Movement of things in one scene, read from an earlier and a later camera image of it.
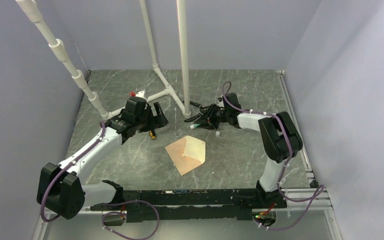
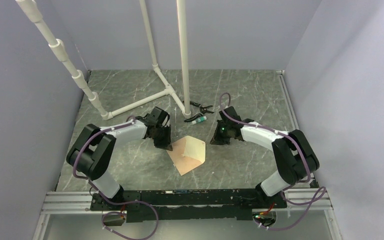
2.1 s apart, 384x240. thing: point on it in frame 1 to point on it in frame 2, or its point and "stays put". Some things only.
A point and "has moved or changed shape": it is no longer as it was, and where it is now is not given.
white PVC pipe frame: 28,7 stays put
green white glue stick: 194,125 has moved or changed shape
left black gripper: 158,121 to 166,142
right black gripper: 207,120 to 216,139
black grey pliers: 203,109 stays put
